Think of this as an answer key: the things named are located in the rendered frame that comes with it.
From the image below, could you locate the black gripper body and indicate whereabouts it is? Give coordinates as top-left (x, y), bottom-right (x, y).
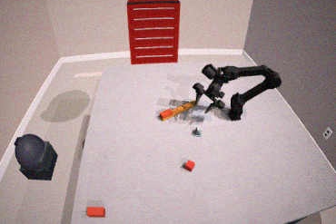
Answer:
top-left (193, 82), bottom-right (225, 109)

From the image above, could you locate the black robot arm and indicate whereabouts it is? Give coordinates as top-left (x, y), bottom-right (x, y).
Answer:
top-left (201, 63), bottom-right (282, 122)

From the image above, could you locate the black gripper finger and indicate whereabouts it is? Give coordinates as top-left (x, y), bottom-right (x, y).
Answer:
top-left (204, 103), bottom-right (219, 114)
top-left (194, 90), bottom-right (203, 106)

